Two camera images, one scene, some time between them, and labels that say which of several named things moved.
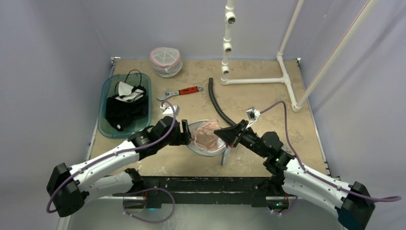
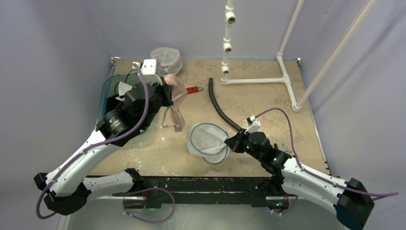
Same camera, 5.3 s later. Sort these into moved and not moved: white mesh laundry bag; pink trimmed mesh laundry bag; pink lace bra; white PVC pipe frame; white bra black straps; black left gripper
Moved: pink lace bra; black left gripper; white mesh laundry bag
Not moved: white PVC pipe frame; pink trimmed mesh laundry bag; white bra black straps
